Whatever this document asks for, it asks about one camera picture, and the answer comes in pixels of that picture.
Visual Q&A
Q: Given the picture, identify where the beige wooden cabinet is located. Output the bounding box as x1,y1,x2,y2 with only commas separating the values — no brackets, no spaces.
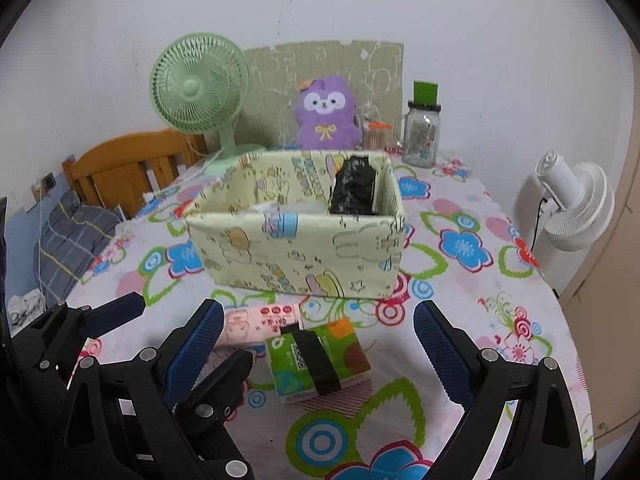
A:
557,125,640,461

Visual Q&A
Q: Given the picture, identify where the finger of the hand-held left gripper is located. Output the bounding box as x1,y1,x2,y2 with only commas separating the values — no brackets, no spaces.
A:
15,292,147,386
172,349,257,480

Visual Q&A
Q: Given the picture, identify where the yellow printed fabric storage box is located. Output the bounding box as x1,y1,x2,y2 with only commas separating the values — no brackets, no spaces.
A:
182,150,407,302

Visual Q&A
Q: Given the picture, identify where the wooden bed headboard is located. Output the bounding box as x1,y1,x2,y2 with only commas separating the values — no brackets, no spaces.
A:
62,129,209,219

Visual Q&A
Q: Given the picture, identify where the white fan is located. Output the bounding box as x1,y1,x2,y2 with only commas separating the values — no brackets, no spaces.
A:
529,150,616,253

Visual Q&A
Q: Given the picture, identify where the purple plush bunny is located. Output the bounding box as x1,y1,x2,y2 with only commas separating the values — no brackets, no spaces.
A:
294,76,362,152

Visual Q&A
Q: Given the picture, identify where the glass jar with green lid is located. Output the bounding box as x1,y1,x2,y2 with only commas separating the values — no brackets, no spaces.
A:
395,80,444,168

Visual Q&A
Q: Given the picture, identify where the green desk fan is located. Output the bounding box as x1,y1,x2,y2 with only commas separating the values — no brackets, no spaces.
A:
150,32,267,177

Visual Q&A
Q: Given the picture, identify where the green tissue pack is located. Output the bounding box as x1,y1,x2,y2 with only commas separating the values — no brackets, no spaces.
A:
264,323,372,407

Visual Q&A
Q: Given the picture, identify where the white soft cloth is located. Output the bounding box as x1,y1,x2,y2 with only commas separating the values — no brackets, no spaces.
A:
249,200,331,217

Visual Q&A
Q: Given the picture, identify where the grey plaid pillow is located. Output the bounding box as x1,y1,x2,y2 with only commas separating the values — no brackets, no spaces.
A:
39,192,125,302

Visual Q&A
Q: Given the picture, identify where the black fan cable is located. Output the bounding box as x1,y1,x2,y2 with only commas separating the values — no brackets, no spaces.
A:
529,196,553,255

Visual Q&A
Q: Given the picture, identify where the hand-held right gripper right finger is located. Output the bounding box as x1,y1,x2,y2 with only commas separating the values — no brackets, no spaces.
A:
414,300,584,480

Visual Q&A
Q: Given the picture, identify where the black plastic packet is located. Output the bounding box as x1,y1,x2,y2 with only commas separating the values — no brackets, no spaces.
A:
328,156,379,217

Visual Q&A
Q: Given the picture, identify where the crumpled white cloth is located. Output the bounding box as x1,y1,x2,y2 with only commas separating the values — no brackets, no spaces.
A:
7,290,48,332

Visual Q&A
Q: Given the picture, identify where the pink tissue pack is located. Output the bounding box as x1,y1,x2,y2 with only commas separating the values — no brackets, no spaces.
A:
220,302,307,350

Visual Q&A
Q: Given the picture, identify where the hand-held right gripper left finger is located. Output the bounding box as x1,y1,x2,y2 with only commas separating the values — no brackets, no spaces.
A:
65,300,225,480

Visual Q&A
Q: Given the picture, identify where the green printed wall mat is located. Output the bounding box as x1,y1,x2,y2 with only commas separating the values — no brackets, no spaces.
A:
243,39,405,152

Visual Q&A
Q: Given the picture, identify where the cotton swab container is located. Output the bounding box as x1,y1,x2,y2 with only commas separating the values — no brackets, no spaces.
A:
363,116,397,152

